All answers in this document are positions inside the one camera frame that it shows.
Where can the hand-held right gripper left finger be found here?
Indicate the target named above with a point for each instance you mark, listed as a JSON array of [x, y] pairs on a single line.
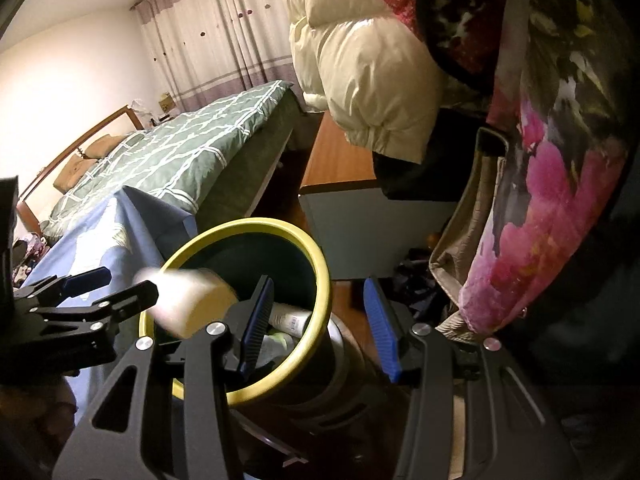
[[257, 325]]

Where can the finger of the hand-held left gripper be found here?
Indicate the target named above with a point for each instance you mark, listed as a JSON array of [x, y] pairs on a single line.
[[90, 277], [125, 297]]

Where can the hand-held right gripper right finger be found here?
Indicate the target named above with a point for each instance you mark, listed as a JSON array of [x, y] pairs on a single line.
[[380, 325]]

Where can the green and white bottle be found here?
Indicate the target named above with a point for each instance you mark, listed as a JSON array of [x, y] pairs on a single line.
[[292, 317]]

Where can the paper cup with red leaf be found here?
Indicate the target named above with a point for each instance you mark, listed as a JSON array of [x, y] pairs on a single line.
[[195, 300]]

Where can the yellow-rimmed trash bin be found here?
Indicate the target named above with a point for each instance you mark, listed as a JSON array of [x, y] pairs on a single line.
[[310, 260]]

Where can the person's left forearm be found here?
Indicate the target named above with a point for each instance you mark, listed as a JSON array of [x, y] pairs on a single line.
[[50, 405]]

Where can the blue printed tablecloth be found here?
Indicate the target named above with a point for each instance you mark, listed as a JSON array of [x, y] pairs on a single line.
[[125, 230]]

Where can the dark clothes on floor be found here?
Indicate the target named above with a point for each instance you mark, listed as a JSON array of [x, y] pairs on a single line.
[[420, 280]]

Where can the brown pillow with face print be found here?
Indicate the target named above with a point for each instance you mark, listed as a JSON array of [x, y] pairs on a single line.
[[67, 175]]

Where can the plain brown pillow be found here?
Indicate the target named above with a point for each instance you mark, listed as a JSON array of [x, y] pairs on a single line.
[[99, 145]]

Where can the beige bag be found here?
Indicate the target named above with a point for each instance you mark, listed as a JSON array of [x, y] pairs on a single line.
[[470, 220]]

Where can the wooden bed headboard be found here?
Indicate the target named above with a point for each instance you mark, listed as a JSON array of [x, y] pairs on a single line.
[[100, 130]]

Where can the black garment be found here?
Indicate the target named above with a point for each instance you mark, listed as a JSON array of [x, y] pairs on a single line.
[[425, 175]]

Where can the green striped bed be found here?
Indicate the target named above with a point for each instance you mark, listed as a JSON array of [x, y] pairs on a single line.
[[190, 150]]

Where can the wooden white cabinet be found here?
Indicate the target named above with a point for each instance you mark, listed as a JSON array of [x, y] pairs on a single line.
[[340, 155]]

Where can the pink floral cloth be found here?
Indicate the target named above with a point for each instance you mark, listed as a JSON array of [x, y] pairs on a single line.
[[550, 185]]

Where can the cream puffer jacket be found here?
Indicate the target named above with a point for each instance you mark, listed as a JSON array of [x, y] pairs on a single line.
[[360, 75]]

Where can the pink and purple curtain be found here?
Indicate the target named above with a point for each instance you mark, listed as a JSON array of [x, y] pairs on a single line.
[[215, 25]]

